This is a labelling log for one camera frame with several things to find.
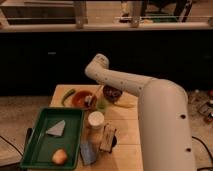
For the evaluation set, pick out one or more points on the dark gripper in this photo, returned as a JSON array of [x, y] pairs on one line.
[[111, 94]]

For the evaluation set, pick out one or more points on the white handled dish brush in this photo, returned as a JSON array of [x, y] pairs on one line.
[[89, 98]]

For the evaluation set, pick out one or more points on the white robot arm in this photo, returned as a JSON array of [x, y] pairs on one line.
[[165, 134]]

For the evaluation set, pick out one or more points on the red bowl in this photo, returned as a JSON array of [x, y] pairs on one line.
[[78, 100]]

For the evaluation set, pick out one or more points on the wooden block brush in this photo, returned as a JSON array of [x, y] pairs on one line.
[[107, 138]]

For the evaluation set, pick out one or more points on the small green cup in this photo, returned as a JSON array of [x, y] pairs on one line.
[[102, 105]]

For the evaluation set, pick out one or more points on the yellow banana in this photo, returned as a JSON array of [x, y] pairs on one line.
[[124, 104]]

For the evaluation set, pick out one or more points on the wooden table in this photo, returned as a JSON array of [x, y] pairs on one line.
[[126, 154]]

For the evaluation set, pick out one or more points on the white round container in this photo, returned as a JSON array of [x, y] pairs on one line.
[[96, 119]]

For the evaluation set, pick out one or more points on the grey triangular cloth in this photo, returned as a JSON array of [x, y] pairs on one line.
[[57, 129]]

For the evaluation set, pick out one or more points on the blue sponge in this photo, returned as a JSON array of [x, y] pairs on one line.
[[88, 153]]

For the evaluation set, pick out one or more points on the green plastic tray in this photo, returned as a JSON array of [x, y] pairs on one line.
[[41, 146]]

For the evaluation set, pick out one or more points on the yellow round fruit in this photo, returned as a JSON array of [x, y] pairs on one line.
[[59, 157]]

